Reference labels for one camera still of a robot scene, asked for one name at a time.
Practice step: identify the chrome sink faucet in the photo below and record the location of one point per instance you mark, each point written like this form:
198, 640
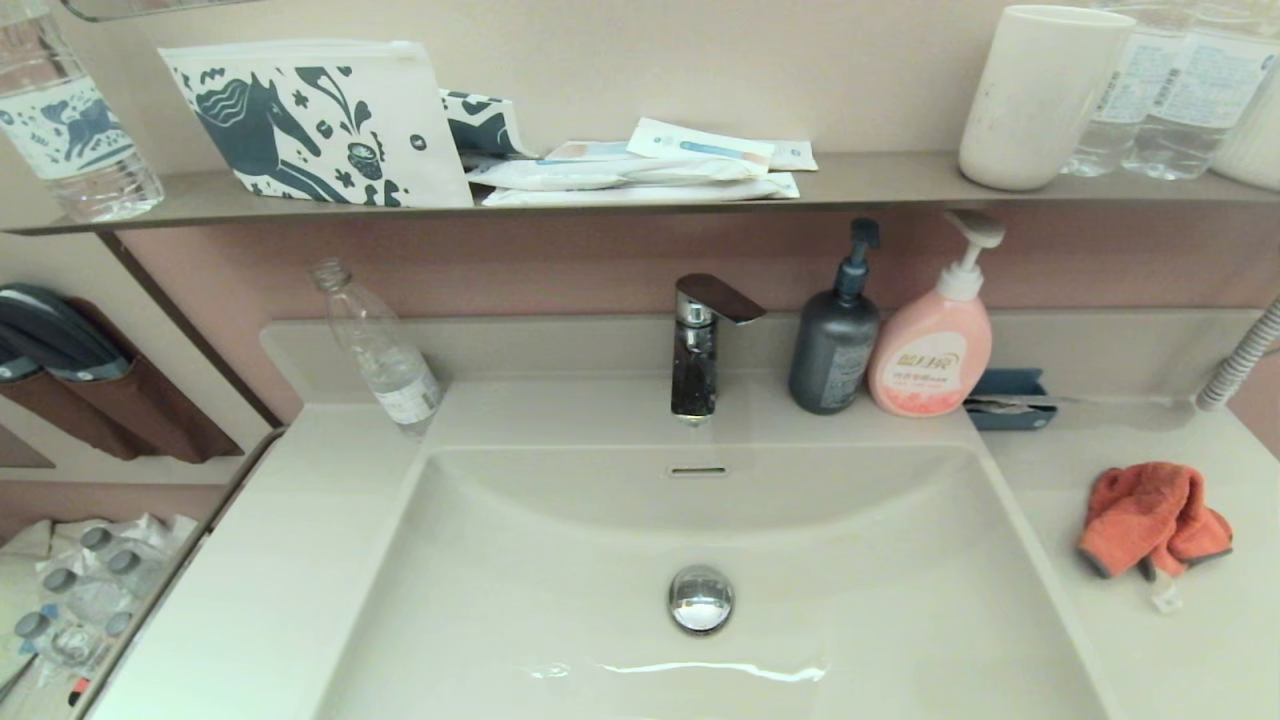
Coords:
693, 370

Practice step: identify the orange microfibre cloth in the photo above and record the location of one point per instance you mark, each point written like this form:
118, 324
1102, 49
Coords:
1140, 510

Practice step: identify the white ceramic sink basin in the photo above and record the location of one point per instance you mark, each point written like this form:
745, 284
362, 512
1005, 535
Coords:
560, 560

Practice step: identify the chrome overflow slot cover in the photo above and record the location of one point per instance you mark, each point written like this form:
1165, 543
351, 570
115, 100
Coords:
697, 470

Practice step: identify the flat white packet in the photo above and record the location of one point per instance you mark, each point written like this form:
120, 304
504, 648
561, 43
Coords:
650, 192

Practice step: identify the dark grey pump bottle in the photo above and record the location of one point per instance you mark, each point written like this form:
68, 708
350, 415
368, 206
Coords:
830, 350

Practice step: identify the long white packet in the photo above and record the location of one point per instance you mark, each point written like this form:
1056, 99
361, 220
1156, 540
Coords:
600, 172

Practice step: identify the packet with orange blue print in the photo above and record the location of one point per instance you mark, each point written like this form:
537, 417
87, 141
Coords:
590, 150

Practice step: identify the white packet with blue stripe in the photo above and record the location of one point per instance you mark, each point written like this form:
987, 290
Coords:
700, 143

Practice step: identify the chrome drain stopper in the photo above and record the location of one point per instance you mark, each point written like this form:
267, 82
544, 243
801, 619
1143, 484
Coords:
700, 600

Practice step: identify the clear empty plastic bottle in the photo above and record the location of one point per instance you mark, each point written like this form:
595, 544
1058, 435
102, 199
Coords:
385, 360

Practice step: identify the small white sachet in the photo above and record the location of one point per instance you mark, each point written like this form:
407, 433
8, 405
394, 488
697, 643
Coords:
795, 155

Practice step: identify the small horse print pouch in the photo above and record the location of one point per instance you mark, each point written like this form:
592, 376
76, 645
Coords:
480, 125

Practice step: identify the pink soap pump bottle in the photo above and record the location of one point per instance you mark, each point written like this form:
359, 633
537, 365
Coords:
930, 350

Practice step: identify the blue plastic box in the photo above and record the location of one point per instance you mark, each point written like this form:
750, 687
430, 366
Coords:
1005, 385

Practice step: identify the large horse print pouch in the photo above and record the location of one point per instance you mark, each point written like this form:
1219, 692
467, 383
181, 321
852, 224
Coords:
300, 130

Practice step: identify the white plastic cup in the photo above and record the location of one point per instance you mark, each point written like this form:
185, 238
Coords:
1040, 100

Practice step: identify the water bottle with white label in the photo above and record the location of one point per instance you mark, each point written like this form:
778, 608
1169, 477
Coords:
1120, 100
1200, 100

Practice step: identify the dark grey slipper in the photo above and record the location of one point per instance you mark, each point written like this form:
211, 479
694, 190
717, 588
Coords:
55, 330
15, 368

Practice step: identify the shrink-wrapped bottle pack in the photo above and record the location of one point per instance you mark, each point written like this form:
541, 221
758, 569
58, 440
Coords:
90, 590

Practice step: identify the bottle with blue deer label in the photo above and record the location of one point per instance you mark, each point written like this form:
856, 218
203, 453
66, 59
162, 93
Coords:
70, 140

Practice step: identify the white ribbed container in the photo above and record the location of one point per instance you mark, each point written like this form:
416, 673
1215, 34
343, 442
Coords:
1255, 150

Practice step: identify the grey brown wall shelf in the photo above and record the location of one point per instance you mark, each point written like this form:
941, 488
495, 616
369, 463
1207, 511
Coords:
880, 180

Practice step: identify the brown wall pocket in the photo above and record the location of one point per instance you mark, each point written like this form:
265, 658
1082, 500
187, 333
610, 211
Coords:
150, 420

